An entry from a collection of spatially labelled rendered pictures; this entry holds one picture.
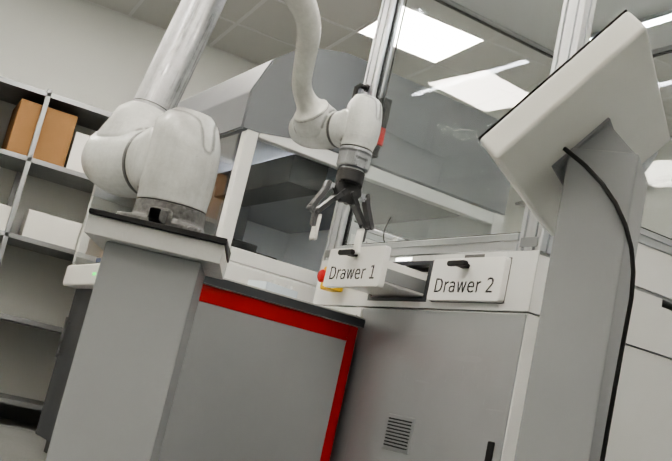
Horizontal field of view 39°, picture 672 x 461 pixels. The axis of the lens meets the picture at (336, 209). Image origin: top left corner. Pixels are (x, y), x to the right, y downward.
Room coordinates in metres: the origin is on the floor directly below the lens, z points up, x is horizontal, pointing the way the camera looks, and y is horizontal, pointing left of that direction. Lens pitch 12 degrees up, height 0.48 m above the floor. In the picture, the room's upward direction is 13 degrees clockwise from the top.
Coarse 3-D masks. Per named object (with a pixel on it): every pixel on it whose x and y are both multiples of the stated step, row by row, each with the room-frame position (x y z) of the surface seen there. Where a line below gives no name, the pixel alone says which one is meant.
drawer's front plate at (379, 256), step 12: (336, 252) 2.66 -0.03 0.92; (360, 252) 2.55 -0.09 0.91; (372, 252) 2.49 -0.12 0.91; (384, 252) 2.44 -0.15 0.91; (336, 264) 2.65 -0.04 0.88; (348, 264) 2.59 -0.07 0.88; (360, 264) 2.54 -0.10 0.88; (372, 264) 2.48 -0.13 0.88; (384, 264) 2.44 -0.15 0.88; (336, 276) 2.64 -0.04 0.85; (360, 276) 2.52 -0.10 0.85; (372, 276) 2.47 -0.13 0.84; (384, 276) 2.45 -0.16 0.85
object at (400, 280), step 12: (396, 264) 2.48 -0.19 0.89; (396, 276) 2.48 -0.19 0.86; (408, 276) 2.50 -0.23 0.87; (420, 276) 2.52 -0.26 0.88; (360, 288) 2.67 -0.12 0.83; (372, 288) 2.61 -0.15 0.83; (384, 288) 2.56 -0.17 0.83; (396, 288) 2.51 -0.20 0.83; (408, 288) 2.50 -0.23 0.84; (420, 288) 2.52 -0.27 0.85
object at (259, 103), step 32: (288, 64) 3.28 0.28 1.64; (320, 64) 3.34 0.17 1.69; (352, 64) 3.40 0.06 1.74; (192, 96) 3.94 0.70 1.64; (224, 96) 3.47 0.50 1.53; (256, 96) 3.24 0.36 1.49; (288, 96) 3.29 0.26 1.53; (320, 96) 3.35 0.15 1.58; (224, 128) 3.36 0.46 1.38; (256, 128) 3.25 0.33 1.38; (288, 128) 3.31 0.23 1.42; (320, 160) 3.39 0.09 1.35; (224, 224) 3.24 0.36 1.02; (256, 256) 3.31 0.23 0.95; (64, 352) 4.77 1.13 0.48; (64, 384) 4.63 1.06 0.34
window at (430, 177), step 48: (432, 0) 2.80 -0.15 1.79; (480, 0) 2.57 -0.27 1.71; (528, 0) 2.38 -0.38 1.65; (432, 48) 2.75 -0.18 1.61; (480, 48) 2.53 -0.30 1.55; (528, 48) 2.34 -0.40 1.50; (384, 96) 2.95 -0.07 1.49; (432, 96) 2.70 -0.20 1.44; (480, 96) 2.49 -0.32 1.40; (384, 144) 2.89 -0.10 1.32; (432, 144) 2.65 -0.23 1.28; (480, 144) 2.45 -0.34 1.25; (384, 192) 2.83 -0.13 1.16; (432, 192) 2.61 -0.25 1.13; (480, 192) 2.42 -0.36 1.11; (384, 240) 2.78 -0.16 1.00
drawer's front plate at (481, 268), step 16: (432, 272) 2.48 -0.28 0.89; (448, 272) 2.42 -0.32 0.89; (464, 272) 2.36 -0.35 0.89; (480, 272) 2.30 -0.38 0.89; (496, 272) 2.25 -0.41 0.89; (432, 288) 2.47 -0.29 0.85; (448, 288) 2.41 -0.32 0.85; (464, 288) 2.35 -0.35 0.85; (480, 288) 2.29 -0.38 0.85; (496, 288) 2.24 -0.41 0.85
